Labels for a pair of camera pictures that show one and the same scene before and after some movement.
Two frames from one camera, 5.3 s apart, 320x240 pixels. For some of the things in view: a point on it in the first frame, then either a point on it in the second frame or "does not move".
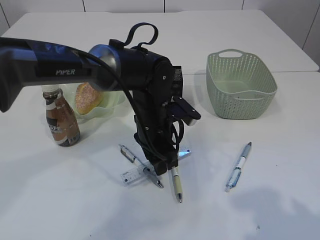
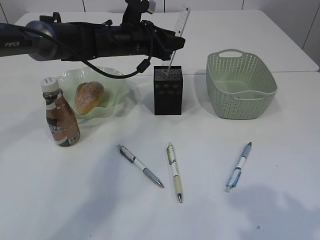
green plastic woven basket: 240,85 does not move
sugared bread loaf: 87,98 does not move
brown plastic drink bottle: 60,117 does not move
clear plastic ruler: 147,169 -> 183,19
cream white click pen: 177,184 does not move
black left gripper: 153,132 -> 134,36
